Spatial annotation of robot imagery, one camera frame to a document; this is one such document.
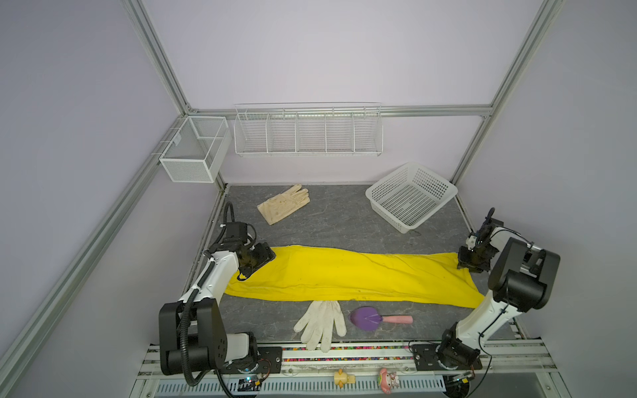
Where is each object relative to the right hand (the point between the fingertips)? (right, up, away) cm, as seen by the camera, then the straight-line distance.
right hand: (464, 265), depth 94 cm
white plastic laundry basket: (-15, +28, +22) cm, 39 cm away
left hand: (-73, +4, -7) cm, 74 cm away
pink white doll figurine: (-35, -26, -26) cm, 51 cm away
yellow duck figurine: (-48, -25, -26) cm, 60 cm away
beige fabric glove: (-75, +23, +18) cm, 81 cm away
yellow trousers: (-51, -2, -2) cm, 52 cm away
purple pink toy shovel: (-39, -14, -14) cm, 44 cm away
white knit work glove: (-55, -16, -13) cm, 59 cm away
